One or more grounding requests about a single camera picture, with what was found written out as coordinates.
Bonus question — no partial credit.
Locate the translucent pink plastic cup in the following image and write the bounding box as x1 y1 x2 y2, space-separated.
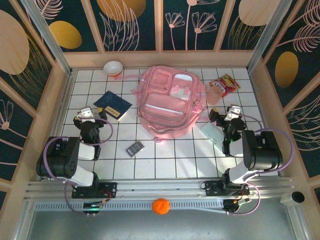
206 86 223 106

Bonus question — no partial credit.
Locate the aluminium rail frame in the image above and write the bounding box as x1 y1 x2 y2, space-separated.
23 176 297 201

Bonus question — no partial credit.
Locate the red yellow snack bag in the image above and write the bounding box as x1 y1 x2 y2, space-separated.
209 73 241 98

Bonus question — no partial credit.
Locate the small circuit board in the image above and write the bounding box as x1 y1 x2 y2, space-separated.
223 199 252 213
83 201 105 210

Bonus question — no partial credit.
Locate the white orange bowl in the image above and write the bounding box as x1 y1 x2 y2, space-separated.
103 60 124 78

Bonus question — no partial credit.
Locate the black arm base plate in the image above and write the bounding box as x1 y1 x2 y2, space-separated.
71 181 118 200
204 180 251 197

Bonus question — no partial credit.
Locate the pink student backpack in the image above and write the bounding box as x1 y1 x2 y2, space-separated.
113 65 210 144

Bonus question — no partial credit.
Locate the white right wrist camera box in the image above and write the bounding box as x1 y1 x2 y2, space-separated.
224 104 242 123

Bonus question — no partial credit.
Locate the aluminium frame post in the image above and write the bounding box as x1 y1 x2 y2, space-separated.
21 0 73 76
246 0 292 73

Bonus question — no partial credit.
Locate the orange ball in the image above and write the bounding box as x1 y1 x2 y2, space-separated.
151 198 171 215

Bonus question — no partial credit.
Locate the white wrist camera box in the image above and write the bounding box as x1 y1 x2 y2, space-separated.
224 104 242 123
76 106 94 124

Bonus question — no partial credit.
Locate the dark blue book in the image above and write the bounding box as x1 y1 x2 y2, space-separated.
93 90 133 123

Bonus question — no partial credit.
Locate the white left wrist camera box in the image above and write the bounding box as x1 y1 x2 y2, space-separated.
76 106 94 124

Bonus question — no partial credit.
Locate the white black external camera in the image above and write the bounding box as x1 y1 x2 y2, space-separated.
279 191 305 207

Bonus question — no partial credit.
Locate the black grey calculator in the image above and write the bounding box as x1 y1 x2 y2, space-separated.
125 139 146 158

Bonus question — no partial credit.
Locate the translucent pale green case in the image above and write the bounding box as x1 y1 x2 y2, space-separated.
200 121 225 145

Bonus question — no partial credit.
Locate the slotted grey cable duct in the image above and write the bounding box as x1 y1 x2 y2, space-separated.
33 199 226 213

